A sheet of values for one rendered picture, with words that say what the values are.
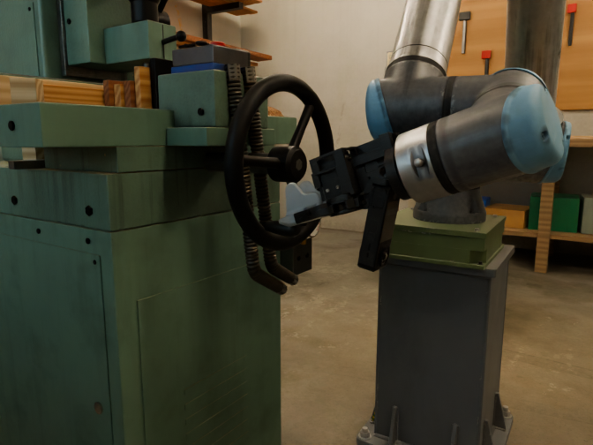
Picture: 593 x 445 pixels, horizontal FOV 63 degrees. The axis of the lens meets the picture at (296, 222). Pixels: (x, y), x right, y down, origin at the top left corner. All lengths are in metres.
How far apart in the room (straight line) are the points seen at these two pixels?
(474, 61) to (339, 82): 1.16
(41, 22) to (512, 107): 0.91
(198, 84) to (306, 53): 3.93
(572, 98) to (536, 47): 2.86
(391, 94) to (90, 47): 0.63
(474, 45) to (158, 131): 3.51
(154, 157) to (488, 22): 3.56
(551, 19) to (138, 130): 0.83
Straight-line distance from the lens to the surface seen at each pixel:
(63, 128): 0.75
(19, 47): 1.22
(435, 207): 1.30
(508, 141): 0.55
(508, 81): 0.66
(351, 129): 4.45
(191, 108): 0.84
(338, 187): 0.63
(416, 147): 0.58
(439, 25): 0.79
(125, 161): 0.81
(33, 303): 1.05
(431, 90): 0.69
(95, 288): 0.86
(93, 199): 0.82
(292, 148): 0.79
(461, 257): 1.22
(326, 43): 4.65
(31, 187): 0.98
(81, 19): 1.11
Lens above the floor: 0.85
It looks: 10 degrees down
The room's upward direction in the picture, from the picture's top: straight up
